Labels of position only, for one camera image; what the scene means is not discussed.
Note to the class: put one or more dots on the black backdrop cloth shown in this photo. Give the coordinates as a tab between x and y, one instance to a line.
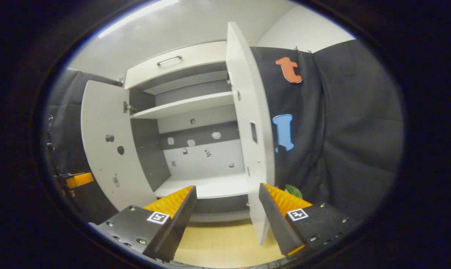
66	112
360	130

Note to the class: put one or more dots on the white shoe cabinet body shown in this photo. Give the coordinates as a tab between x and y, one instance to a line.
195	160

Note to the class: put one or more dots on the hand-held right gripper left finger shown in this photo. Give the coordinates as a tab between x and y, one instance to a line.
180	220

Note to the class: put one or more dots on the white cabinet bottom board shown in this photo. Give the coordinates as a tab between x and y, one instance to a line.
218	185

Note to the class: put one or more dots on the white cabinet shelf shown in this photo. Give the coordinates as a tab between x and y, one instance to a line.
184	105

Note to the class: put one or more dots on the white cabinet door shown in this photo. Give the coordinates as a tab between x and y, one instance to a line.
244	112
105	149

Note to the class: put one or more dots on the white cabinet drawer front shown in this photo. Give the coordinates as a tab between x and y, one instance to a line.
195	63

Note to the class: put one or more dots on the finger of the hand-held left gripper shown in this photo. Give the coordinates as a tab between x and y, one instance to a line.
79	180

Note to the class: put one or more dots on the green striped watermelon toy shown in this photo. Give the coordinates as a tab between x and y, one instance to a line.
294	191

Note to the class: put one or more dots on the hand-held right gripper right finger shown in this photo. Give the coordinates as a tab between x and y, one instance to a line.
274	220

